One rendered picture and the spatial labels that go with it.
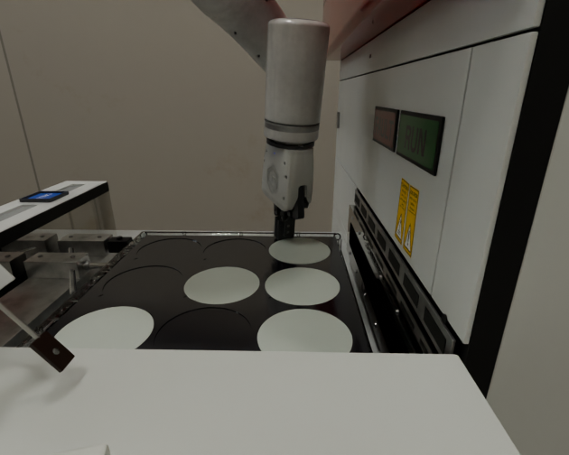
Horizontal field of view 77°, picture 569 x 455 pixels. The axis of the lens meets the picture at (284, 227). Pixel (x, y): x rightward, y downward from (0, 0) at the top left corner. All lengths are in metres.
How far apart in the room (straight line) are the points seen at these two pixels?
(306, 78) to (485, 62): 0.28
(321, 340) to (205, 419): 0.19
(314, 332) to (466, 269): 0.19
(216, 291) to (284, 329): 0.12
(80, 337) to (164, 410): 0.22
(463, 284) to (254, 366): 0.16
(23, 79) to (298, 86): 2.52
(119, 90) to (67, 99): 0.36
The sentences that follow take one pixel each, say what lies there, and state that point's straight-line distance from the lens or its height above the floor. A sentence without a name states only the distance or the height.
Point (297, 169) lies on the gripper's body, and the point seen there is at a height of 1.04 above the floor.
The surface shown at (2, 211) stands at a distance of 0.74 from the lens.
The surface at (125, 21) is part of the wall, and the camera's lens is 2.55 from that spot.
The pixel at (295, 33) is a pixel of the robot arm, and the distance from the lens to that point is 0.51.
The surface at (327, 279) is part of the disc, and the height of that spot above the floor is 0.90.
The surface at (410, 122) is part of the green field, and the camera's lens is 0.39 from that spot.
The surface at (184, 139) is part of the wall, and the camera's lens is 2.43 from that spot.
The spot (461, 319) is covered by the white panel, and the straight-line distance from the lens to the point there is 0.29.
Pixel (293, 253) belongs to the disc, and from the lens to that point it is 0.57.
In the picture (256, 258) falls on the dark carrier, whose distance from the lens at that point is 0.56.
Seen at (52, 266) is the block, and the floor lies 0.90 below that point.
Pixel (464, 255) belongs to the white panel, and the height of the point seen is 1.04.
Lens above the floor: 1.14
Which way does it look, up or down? 21 degrees down
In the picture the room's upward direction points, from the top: straight up
